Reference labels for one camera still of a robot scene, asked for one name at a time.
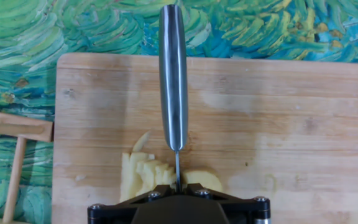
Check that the thin potato slice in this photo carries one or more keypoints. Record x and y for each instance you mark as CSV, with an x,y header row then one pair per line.
x,y
141,142

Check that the bamboo cutting board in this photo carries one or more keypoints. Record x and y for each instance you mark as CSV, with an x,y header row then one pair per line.
x,y
275,118

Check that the painted landscape tablecloth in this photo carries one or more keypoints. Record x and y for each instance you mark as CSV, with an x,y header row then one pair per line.
x,y
26,37

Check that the steel kitchen knife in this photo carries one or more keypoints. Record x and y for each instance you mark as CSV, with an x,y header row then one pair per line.
x,y
172,77

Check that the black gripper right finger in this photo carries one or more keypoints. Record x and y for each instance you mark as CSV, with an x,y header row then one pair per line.
x,y
244,212

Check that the wooden peg rack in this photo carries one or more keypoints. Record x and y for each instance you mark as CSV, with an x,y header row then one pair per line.
x,y
36,127

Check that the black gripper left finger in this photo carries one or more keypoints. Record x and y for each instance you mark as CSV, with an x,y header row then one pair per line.
x,y
110,214

